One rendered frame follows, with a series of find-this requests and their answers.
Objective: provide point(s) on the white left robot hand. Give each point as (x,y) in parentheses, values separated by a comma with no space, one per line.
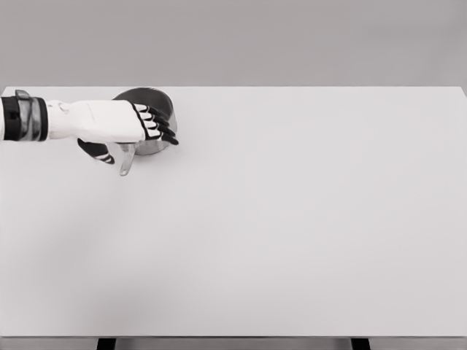
(109,120)

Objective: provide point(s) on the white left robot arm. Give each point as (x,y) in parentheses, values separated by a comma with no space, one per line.
(33,118)

